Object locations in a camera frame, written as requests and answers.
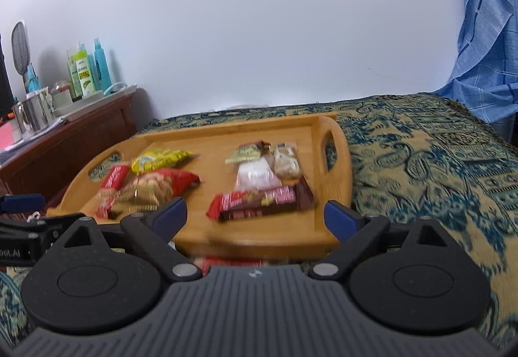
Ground small red brown candy bar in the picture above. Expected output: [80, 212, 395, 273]
[96, 196, 121, 219]

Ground red gold peanut snack bag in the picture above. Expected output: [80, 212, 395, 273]
[111, 169, 201, 214]

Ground yellow snack packet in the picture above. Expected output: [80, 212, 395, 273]
[131, 148, 193, 174]

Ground long red brown chocolate bar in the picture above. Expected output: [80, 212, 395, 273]
[206, 176, 315, 223]

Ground clear bag beige cookies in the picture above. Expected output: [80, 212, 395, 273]
[272, 143, 303, 179]

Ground clear bag white candy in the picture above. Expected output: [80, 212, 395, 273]
[235, 157, 282, 191]

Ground green snack packet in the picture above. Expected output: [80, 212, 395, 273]
[225, 140, 270, 165]

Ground white keyring charm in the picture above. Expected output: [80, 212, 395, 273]
[26, 211, 45, 222]

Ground dark wooden cabinet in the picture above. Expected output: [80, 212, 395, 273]
[1, 95, 136, 203]

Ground stack of papers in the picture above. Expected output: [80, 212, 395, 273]
[0, 118, 67, 166]

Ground pink paper box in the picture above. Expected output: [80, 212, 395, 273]
[0, 120, 23, 150]

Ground steel mug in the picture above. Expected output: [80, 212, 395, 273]
[11, 91, 55, 138]

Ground red wafer packet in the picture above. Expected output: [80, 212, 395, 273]
[99, 162, 131, 196]

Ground white plastic tray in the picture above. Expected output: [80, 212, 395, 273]
[54, 84, 137, 122]

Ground black monitor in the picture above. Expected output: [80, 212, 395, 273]
[0, 46, 15, 118]

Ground small blue bottle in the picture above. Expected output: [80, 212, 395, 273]
[24, 63, 41, 94]

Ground glass jar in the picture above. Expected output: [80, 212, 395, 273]
[50, 79, 73, 109]

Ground paisley patterned table cloth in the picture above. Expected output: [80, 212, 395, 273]
[1, 94, 517, 356]

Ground green white lotion bottle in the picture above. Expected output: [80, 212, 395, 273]
[73, 41, 96, 97]

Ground teal spray bottle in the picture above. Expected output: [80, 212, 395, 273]
[94, 38, 111, 91]

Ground round hand mirror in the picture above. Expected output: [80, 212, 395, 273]
[11, 20, 31, 76]

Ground pale green bottle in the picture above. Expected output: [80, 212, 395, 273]
[67, 49, 83, 99]

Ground wooden serving tray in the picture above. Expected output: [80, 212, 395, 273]
[47, 113, 353, 260]

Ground blue plaid cloth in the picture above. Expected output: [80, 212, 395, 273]
[435, 0, 517, 141]

